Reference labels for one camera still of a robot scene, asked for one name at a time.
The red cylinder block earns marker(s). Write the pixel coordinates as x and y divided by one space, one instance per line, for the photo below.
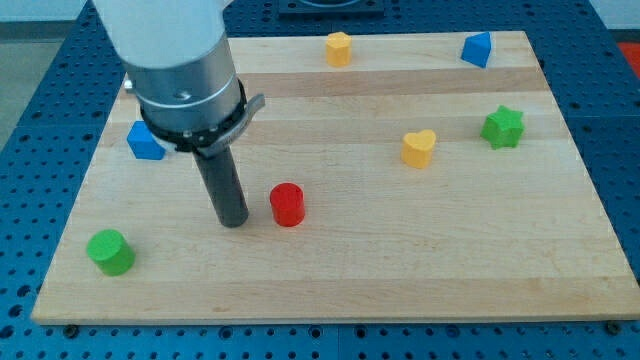
287 204

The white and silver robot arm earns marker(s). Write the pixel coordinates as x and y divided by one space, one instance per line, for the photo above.
177 56

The wooden board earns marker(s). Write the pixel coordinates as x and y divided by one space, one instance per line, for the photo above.
479 235

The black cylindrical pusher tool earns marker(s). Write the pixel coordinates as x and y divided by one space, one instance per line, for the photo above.
222 183

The yellow heart block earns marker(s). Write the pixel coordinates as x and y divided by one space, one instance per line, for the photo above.
417 148

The yellow hexagon block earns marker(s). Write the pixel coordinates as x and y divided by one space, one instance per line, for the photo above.
338 48

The blue pentagon block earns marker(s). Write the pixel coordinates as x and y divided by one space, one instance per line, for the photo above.
142 143

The green star block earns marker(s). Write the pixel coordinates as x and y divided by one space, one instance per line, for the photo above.
503 128

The blue triangle block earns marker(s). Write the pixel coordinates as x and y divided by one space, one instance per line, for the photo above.
477 49

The green cylinder block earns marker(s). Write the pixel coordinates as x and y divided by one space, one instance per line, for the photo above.
110 252

